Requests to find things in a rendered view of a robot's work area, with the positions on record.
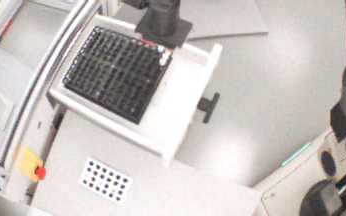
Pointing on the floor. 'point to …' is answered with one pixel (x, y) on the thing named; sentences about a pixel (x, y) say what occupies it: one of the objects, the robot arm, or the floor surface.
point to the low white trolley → (48, 201)
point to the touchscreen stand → (222, 18)
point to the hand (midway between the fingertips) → (162, 45)
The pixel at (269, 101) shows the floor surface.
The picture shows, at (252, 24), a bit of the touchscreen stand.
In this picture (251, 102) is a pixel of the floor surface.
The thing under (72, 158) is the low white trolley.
